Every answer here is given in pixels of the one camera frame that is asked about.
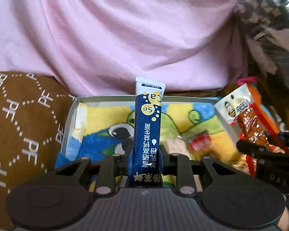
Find blue milk powder stick sachet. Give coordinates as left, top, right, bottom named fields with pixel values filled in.
left=128, top=77, right=165, bottom=188

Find gold snack packet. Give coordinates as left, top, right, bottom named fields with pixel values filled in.
left=232, top=154, right=250, bottom=175

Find red spicy snack packet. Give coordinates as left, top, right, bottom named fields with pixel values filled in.
left=213, top=83, right=289, bottom=177

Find beige rice cracker bar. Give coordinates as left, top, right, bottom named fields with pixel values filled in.
left=165, top=138, right=193, bottom=159

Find red label nut packet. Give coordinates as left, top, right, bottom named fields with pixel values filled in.
left=182, top=130, right=212, bottom=153

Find operator hand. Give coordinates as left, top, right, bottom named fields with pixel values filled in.
left=277, top=197, right=289, bottom=231

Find grey tray with frog towel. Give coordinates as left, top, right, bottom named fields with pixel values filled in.
left=55, top=95, right=246, bottom=193

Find colourful cartoon monkey blanket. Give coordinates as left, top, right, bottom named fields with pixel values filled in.
left=215, top=76, right=289, bottom=134

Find brown patterned PF pillow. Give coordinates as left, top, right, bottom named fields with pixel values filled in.
left=0, top=71, right=74, bottom=230

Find pink hanging sheet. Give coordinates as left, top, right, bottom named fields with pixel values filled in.
left=0, top=0, right=247, bottom=95

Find clear bag of clothes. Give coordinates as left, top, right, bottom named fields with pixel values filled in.
left=234, top=0, right=289, bottom=129

